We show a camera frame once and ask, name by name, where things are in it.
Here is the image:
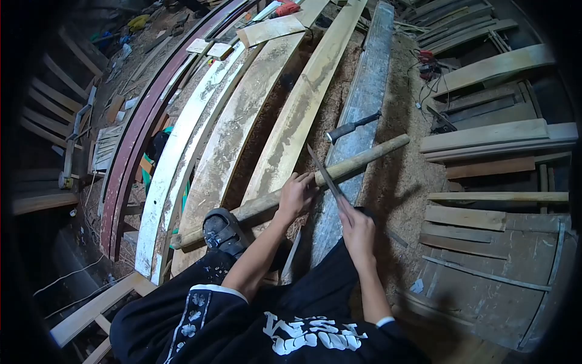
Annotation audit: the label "white cable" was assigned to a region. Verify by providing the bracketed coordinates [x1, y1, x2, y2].
[33, 254, 120, 319]

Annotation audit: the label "person's legs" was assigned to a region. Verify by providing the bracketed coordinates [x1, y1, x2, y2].
[200, 207, 366, 321]

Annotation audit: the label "white painted curved plank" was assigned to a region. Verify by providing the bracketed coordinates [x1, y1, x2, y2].
[135, 41, 246, 279]

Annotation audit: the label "pale plywood piece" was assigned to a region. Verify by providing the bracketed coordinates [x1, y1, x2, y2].
[236, 15, 310, 48]

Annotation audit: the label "wooden slatted rack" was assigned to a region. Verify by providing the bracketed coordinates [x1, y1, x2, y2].
[19, 27, 105, 151]

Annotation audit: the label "thin white curved plank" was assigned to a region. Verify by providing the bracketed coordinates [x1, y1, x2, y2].
[151, 55, 255, 286]

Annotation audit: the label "red power tool with cables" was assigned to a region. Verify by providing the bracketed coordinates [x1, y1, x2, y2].
[407, 49, 451, 114]

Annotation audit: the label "person's body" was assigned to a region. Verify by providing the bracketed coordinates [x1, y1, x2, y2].
[109, 284, 430, 364]

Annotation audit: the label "pale wooden frame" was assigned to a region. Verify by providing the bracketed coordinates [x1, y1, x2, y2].
[49, 271, 157, 364]

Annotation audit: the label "person's right hand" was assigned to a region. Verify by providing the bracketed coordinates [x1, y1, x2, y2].
[338, 198, 378, 270]

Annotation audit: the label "stack of wooden planks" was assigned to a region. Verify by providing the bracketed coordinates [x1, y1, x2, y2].
[418, 43, 579, 203]

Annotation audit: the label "round wooden pole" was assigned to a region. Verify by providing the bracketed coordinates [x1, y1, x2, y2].
[170, 133, 411, 250]

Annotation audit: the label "black handled chisel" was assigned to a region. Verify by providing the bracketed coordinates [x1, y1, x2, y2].
[326, 110, 382, 145]

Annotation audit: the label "yellow cloth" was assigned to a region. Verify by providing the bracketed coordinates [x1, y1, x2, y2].
[127, 14, 151, 32]

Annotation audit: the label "long steel knife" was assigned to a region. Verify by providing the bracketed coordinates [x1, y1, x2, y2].
[306, 144, 348, 206]

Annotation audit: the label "person's left fingers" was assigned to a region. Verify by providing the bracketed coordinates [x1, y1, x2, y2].
[286, 171, 321, 197]

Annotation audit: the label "person's right fingers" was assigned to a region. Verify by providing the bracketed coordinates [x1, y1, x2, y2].
[338, 198, 377, 230]

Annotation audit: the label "wide pale curved plank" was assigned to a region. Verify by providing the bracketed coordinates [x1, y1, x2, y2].
[171, 0, 330, 276]

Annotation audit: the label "small wood block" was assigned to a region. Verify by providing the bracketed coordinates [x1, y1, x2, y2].
[207, 43, 233, 61]
[186, 38, 212, 55]

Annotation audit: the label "narrow pale curved plank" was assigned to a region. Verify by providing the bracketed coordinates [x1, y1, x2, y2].
[241, 0, 368, 205]

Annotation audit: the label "red power drill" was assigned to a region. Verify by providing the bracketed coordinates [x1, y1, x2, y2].
[268, 0, 302, 20]

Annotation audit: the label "person's left hand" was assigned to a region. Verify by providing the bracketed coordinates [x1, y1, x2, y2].
[276, 171, 321, 224]

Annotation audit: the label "white louvered panel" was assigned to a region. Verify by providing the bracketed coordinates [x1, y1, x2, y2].
[89, 124, 124, 174]

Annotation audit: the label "grey wooden door panel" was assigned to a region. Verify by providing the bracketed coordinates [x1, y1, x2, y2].
[400, 206, 574, 352]

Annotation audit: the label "long grey beam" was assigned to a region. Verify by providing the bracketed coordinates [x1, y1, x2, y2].
[309, 1, 395, 269]

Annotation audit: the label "red brown curved beam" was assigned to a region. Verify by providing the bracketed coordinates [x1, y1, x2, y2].
[99, 0, 250, 262]

